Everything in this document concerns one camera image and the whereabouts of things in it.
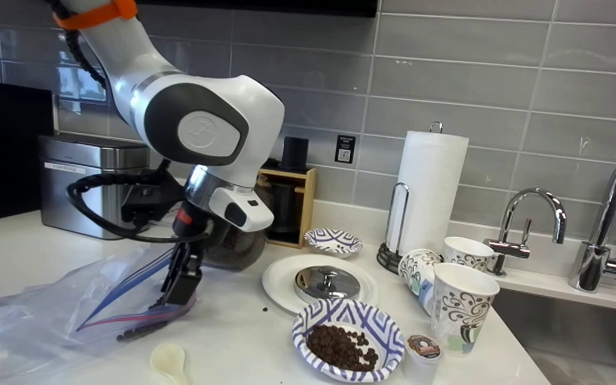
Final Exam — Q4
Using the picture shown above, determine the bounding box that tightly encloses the blue white patterned bowl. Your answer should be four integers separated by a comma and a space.
290, 300, 403, 383

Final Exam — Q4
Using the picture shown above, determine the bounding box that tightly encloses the glass jar of coffee beans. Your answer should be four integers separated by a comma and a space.
203, 225, 264, 271

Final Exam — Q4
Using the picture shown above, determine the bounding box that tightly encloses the white paper towel roll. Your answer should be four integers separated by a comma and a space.
375, 131, 468, 275

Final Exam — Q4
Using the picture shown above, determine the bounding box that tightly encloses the cream plastic spoon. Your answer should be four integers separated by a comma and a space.
150, 345, 188, 385

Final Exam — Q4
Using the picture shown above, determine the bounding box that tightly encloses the stainless steel bin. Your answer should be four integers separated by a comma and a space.
37, 135, 150, 239

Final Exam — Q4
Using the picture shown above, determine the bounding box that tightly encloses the large chrome faucet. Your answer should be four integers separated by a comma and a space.
566, 142, 616, 294

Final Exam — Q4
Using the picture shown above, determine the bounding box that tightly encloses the clear zip plastic bag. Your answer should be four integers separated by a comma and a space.
0, 246, 193, 379

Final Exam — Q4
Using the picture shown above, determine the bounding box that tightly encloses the white plate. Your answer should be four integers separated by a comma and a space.
261, 254, 378, 314

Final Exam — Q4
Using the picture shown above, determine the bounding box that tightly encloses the silver metal lid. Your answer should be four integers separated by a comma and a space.
293, 266, 360, 300

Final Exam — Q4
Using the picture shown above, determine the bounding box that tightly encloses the wall power outlet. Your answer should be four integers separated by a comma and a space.
334, 135, 355, 165

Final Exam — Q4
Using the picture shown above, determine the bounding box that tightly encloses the wooden rack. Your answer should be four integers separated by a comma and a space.
256, 169, 313, 248

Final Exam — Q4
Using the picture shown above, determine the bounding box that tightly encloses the back patterned paper cup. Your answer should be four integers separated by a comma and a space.
443, 236, 495, 271

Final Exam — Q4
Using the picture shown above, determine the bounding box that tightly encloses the lying patterned paper cup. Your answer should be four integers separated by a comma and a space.
397, 248, 443, 300

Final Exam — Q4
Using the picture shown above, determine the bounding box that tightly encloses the front patterned paper cup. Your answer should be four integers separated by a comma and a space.
430, 263, 501, 354

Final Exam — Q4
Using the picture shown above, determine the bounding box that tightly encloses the small blue patterned bowl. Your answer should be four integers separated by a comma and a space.
303, 229, 360, 256

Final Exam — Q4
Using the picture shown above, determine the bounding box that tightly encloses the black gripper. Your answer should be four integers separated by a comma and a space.
160, 202, 206, 306

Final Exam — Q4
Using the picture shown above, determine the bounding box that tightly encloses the small chrome faucet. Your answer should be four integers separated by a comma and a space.
486, 188, 566, 277

